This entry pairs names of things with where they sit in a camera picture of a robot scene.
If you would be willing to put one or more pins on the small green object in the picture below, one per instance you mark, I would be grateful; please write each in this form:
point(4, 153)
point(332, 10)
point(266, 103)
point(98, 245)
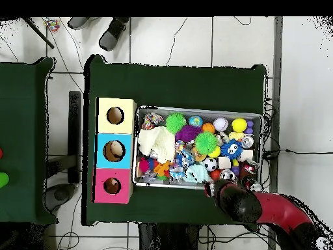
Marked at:
point(2, 179)

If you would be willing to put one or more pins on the purple spiky ball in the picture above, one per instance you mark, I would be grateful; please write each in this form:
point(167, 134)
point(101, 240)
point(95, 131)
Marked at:
point(187, 134)

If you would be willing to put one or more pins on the orange plastic toy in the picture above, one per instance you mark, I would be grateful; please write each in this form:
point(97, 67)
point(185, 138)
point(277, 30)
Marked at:
point(162, 167)

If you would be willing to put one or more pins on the green spiky ball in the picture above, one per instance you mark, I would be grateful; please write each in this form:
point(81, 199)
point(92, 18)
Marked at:
point(206, 142)
point(176, 123)

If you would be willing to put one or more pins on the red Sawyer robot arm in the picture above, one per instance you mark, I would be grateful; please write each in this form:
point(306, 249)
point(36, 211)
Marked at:
point(276, 208)

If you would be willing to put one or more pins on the mint green cloth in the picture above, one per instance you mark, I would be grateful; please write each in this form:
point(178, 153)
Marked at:
point(196, 173)

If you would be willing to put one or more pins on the small colourful object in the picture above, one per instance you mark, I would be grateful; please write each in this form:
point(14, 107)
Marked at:
point(51, 24)

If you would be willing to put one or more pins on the side table with green cloth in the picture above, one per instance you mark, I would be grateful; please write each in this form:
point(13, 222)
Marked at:
point(23, 140)

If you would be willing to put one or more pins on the cream muslin cloth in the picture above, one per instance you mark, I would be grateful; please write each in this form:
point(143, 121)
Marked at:
point(156, 143)

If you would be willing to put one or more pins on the black power adapter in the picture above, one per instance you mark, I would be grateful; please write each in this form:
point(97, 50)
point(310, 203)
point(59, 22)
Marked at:
point(270, 154)

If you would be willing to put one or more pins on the orange basketball toy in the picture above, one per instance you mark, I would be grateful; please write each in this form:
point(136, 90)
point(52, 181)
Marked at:
point(208, 127)

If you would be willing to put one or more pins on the wooden box with three holes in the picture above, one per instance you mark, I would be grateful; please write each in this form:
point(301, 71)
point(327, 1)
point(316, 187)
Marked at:
point(115, 138)

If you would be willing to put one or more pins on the blue fuzzy monster toy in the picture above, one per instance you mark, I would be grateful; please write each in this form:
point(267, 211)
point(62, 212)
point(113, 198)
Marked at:
point(231, 149)

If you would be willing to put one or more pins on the smooth yellow ball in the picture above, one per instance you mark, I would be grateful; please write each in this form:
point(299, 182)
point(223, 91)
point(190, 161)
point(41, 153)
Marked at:
point(239, 125)

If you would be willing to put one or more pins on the shallow clear mesh bin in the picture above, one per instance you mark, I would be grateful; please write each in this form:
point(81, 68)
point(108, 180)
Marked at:
point(151, 182)

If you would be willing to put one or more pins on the black rod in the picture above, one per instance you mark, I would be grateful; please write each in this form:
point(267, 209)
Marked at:
point(37, 32)

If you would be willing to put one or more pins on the small soccer ball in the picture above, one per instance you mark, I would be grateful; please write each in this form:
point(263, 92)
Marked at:
point(210, 164)

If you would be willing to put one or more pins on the white baseball toy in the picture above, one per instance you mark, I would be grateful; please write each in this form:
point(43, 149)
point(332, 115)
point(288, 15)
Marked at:
point(220, 124)

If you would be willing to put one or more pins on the blue globe ball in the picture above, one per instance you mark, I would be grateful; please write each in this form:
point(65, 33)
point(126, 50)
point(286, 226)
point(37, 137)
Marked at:
point(195, 121)

